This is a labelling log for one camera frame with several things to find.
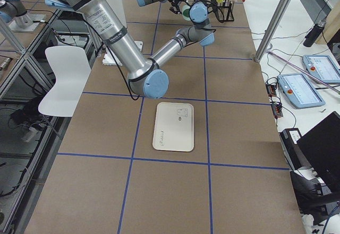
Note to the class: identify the pale green cup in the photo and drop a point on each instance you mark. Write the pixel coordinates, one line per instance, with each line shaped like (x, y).
(185, 11)

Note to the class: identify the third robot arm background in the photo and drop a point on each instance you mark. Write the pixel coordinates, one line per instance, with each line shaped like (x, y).
(17, 17)

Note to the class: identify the cream rabbit tray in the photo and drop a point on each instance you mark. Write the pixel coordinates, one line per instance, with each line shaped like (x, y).
(174, 127)

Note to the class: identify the black water bottle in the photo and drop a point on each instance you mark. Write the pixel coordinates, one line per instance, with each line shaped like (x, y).
(316, 31)

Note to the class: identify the white plastic chair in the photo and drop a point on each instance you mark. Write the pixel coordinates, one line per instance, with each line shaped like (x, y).
(71, 69)

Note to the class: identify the far blue teach pendant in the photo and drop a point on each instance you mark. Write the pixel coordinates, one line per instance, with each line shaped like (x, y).
(321, 67)

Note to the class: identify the blue teach pendant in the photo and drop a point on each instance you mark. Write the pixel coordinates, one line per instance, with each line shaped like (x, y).
(299, 91)
(321, 67)

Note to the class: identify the near blue teach pendant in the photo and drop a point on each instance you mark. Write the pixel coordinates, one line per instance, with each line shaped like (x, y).
(299, 91)

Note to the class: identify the black laptop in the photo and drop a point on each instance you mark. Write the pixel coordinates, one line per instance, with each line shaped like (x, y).
(320, 146)

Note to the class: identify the black wire cup rack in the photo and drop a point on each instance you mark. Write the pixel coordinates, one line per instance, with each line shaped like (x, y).
(225, 8)

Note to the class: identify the aluminium frame post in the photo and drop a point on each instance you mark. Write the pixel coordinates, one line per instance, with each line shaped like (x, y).
(272, 26)

